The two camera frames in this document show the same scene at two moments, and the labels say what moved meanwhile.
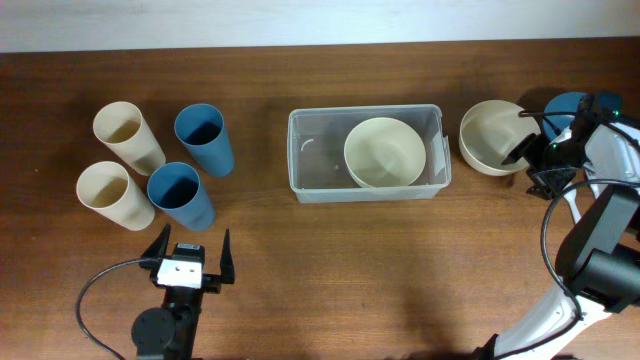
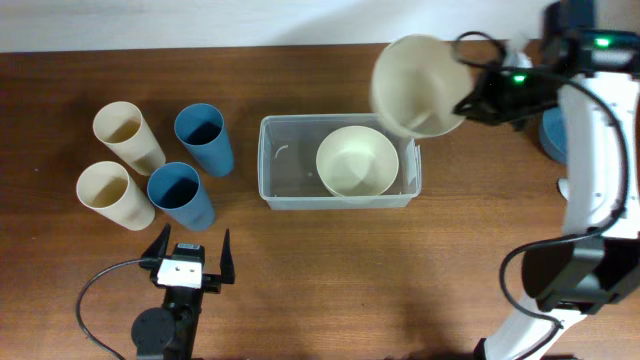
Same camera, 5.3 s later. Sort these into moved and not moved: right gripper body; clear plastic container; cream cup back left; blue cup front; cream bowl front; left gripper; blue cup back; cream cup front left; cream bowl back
Moved: cream bowl front; cream bowl back; right gripper body; clear plastic container
Not moved: cream cup back left; left gripper; blue cup front; cream cup front left; blue cup back
